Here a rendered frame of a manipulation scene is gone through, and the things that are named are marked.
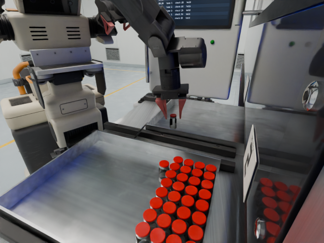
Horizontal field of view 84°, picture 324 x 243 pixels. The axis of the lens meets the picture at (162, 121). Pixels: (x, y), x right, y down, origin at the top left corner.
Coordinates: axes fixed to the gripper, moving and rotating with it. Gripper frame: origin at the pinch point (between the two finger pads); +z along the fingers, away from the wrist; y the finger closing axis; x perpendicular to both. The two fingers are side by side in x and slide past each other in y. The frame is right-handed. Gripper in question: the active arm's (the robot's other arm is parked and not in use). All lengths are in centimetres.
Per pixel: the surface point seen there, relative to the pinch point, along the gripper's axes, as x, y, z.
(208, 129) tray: 1.0, 10.7, 5.7
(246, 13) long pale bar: 26.2, 25.2, -27.0
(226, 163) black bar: -17.1, 13.5, 4.5
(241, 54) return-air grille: 491, 133, 43
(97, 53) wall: 605, -344, 9
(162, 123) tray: 3.3, -4.3, 4.1
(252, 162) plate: -34.1, 12.8, -9.5
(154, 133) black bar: -7.0, -5.0, 2.3
